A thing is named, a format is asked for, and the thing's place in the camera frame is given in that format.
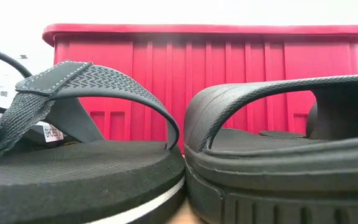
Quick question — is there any black flip-flop sandal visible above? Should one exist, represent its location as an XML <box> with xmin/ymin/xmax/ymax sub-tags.
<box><xmin>0</xmin><ymin>60</ymin><xmax>186</xmax><ymax>224</ymax></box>

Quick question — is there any black slide sandal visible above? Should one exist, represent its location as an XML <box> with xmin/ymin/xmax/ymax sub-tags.
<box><xmin>183</xmin><ymin>73</ymin><xmax>358</xmax><ymax>224</ymax></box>

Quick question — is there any black flip-flop with label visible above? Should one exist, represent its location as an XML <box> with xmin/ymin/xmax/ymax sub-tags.
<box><xmin>0</xmin><ymin>44</ymin><xmax>65</xmax><ymax>147</ymax></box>

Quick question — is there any red plastic bin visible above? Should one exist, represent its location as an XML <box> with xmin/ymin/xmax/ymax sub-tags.
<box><xmin>42</xmin><ymin>23</ymin><xmax>358</xmax><ymax>155</ymax></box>

